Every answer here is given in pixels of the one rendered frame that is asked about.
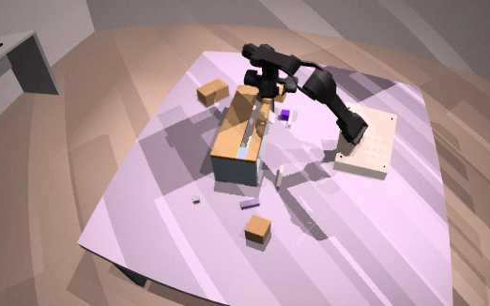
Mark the small tan block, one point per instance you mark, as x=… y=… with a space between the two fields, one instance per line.
x=213 y=92

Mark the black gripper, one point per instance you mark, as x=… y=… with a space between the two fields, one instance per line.
x=251 y=78

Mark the tan cube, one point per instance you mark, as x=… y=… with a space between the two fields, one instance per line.
x=281 y=97

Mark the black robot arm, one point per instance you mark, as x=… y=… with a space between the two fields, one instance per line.
x=320 y=86

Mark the orange cube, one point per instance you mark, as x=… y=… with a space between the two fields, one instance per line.
x=257 y=229

